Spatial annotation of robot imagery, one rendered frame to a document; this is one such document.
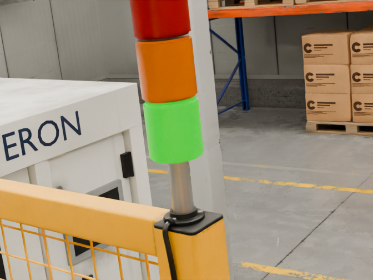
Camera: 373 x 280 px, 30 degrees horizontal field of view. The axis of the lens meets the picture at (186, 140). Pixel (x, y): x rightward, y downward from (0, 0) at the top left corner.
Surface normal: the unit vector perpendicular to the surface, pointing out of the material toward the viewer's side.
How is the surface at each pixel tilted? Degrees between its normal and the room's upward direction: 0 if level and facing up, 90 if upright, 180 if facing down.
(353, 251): 0
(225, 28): 90
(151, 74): 90
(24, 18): 90
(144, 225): 90
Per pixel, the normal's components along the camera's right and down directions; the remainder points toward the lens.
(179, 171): 0.11, 0.25
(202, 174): -0.62, 0.27
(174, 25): 0.48, 0.18
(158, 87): -0.27, 0.28
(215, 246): 0.78, 0.08
